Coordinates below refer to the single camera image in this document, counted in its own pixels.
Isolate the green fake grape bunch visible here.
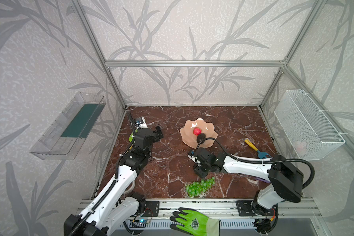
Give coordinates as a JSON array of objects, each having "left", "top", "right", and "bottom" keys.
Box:
[{"left": 185, "top": 177, "right": 216, "bottom": 198}]

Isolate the dark avocado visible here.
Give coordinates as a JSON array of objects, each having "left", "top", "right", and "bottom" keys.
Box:
[{"left": 197, "top": 133, "right": 206, "bottom": 143}]

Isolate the red fake fruit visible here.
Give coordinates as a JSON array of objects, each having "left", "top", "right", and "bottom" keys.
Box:
[{"left": 193, "top": 127, "right": 202, "bottom": 136}]

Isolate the pink scalloped fruit bowl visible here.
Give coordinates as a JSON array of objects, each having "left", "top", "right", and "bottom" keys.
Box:
[{"left": 180, "top": 118, "right": 218, "bottom": 149}]

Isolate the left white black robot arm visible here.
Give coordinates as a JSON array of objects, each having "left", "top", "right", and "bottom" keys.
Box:
[{"left": 64, "top": 126, "right": 164, "bottom": 236}]

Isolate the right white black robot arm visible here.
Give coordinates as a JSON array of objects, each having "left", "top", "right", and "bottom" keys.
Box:
[{"left": 188, "top": 147, "right": 315, "bottom": 211}]

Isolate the clear tape roll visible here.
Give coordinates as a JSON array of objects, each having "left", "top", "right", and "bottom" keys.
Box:
[{"left": 125, "top": 181, "right": 136, "bottom": 194}]

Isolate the green black work glove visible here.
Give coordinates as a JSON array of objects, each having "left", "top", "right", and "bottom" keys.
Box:
[{"left": 170, "top": 207, "right": 220, "bottom": 236}]

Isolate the purple toy piece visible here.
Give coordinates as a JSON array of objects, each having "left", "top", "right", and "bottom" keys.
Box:
[{"left": 254, "top": 177, "right": 271, "bottom": 184}]

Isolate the yellow blue toy tool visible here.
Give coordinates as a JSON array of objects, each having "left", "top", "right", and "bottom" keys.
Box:
[{"left": 244, "top": 139, "right": 272, "bottom": 159}]

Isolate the small circuit board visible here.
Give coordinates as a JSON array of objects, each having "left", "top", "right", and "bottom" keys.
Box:
[{"left": 130, "top": 218, "right": 151, "bottom": 228}]

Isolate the pink object in basket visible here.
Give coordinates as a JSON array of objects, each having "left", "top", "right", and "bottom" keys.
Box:
[{"left": 294, "top": 141, "right": 307, "bottom": 157}]

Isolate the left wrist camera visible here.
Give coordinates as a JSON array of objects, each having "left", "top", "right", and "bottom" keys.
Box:
[{"left": 134, "top": 117, "right": 148, "bottom": 130}]

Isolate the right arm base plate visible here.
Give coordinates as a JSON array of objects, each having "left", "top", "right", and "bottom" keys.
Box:
[{"left": 236, "top": 200, "right": 277, "bottom": 217}]

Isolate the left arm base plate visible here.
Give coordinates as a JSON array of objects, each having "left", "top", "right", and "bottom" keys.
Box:
[{"left": 135, "top": 201, "right": 160, "bottom": 217}]

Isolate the aluminium front rail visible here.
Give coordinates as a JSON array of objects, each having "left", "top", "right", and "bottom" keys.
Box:
[{"left": 73, "top": 198, "right": 322, "bottom": 220}]

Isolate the clear plastic wall tray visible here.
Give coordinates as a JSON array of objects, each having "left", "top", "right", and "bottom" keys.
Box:
[{"left": 30, "top": 92, "right": 106, "bottom": 160}]

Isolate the white wire mesh basket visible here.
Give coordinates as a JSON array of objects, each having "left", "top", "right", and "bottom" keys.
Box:
[{"left": 274, "top": 89, "right": 346, "bottom": 161}]

